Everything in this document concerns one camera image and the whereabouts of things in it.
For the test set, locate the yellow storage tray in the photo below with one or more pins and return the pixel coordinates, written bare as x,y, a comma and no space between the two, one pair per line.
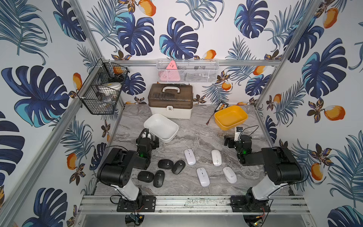
230,117

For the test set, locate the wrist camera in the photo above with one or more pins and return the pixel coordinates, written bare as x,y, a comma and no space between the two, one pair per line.
238,131
146,134

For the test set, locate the black wire basket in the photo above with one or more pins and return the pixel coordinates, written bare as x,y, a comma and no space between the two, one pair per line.
104,87

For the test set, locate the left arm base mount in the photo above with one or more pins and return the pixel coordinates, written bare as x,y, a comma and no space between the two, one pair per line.
141,204

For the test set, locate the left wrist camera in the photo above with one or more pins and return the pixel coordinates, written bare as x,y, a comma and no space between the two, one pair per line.
146,134

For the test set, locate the white storage tray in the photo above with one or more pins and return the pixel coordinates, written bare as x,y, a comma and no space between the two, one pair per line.
162,127

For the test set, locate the clear wall shelf basket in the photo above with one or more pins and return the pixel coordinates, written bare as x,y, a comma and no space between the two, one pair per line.
193,71

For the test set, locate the white mouse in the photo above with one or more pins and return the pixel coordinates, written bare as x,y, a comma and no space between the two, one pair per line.
216,157
190,157
203,177
229,174

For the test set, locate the aluminium front rail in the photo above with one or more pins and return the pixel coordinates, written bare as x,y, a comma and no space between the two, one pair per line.
190,205

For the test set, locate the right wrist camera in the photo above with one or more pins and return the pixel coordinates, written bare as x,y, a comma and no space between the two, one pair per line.
238,131

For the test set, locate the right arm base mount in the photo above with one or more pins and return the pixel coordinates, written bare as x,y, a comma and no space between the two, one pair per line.
248,204

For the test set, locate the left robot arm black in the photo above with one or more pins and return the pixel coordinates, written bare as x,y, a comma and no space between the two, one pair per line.
117,167

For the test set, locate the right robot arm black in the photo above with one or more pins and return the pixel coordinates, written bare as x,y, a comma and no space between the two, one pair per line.
280,165

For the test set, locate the small black phone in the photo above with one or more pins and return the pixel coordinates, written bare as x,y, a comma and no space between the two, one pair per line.
221,106

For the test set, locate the pink triangle card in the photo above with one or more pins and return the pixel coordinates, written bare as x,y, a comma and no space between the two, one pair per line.
170,73

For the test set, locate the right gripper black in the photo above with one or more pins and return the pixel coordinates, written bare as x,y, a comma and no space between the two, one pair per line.
232,143

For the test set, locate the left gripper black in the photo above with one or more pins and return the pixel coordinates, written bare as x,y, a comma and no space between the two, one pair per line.
150,141

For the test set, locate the brown lid storage case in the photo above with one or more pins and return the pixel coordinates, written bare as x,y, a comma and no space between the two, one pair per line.
171,100

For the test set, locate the black mouse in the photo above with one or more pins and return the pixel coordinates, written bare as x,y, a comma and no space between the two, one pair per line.
159,179
165,164
145,176
178,167

